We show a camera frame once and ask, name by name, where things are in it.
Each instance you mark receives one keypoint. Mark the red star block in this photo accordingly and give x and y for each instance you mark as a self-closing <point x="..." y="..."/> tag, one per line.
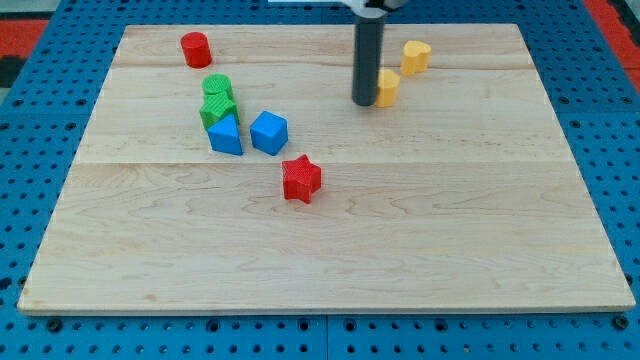
<point x="301" y="178"/>

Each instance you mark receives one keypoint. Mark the blue cube block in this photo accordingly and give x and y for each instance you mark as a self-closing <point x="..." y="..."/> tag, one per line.
<point x="269" y="133"/>

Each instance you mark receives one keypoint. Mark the green star block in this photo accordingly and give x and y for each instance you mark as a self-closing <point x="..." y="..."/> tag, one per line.
<point x="217" y="107"/>

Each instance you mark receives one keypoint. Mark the blue triangular prism block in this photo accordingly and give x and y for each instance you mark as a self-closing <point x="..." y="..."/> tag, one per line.
<point x="224" y="136"/>

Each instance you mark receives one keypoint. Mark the yellow hexagon block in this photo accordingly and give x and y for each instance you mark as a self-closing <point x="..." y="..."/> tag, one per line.
<point x="387" y="88"/>

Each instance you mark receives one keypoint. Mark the green cylinder block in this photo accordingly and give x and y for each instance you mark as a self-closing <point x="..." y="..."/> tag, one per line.
<point x="217" y="83"/>

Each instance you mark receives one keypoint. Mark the light wooden board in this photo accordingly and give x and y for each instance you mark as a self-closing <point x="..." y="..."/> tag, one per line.
<point x="463" y="197"/>

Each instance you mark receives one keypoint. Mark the yellow heart block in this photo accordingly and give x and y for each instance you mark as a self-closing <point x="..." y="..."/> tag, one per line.
<point x="415" y="57"/>

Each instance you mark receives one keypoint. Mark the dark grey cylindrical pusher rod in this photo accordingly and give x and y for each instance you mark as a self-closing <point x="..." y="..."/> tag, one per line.
<point x="368" y="38"/>

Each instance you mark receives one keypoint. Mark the red cylinder block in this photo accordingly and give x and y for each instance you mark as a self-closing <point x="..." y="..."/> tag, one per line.
<point x="196" y="49"/>

